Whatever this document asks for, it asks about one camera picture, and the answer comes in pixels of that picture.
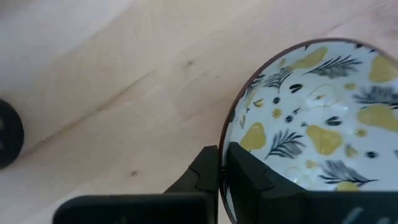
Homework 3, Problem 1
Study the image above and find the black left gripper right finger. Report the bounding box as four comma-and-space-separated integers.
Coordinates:
223, 141, 308, 224

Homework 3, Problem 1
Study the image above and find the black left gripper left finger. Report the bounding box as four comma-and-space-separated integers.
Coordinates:
164, 144, 220, 196

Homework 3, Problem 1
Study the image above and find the yellow bowl with patterned inside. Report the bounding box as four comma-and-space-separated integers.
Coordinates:
217, 37, 398, 224

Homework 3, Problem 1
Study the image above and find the green plant in black pot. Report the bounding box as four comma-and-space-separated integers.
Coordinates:
0, 98, 25, 169

